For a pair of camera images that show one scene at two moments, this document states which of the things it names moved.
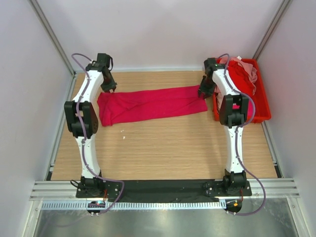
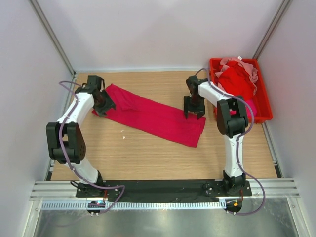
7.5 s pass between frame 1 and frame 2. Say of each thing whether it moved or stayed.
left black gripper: moved
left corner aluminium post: stayed
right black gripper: moved
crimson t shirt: moved
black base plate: stayed
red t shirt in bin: stayed
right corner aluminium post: stayed
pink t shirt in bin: stayed
